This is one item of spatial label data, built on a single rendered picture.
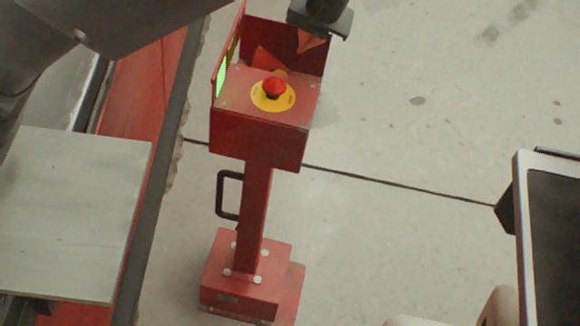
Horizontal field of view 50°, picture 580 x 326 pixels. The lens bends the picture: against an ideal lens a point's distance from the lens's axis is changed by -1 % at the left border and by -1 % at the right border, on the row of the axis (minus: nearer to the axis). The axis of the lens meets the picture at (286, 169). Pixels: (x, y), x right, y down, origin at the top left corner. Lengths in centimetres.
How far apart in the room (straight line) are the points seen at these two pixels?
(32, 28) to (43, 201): 40
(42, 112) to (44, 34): 63
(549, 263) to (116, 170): 42
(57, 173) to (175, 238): 112
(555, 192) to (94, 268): 45
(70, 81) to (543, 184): 61
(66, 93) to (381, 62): 156
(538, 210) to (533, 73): 186
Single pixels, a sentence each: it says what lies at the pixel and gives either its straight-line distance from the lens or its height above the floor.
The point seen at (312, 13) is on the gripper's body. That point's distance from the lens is 99.
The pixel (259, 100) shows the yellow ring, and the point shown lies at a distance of 100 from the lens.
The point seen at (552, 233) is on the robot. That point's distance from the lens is 64.
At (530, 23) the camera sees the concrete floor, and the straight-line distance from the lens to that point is 272.
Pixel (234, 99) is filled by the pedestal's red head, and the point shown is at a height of 78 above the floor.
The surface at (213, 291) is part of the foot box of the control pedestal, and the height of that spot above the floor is 11.
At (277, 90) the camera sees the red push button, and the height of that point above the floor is 81.
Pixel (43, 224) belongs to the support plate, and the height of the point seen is 100.
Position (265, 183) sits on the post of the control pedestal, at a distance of 123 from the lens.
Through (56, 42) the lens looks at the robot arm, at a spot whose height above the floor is 135.
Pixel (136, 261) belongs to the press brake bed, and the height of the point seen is 5.
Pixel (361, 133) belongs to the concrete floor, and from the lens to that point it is 204.
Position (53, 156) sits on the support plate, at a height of 100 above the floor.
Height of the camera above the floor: 152
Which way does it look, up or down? 53 degrees down
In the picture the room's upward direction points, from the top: 11 degrees clockwise
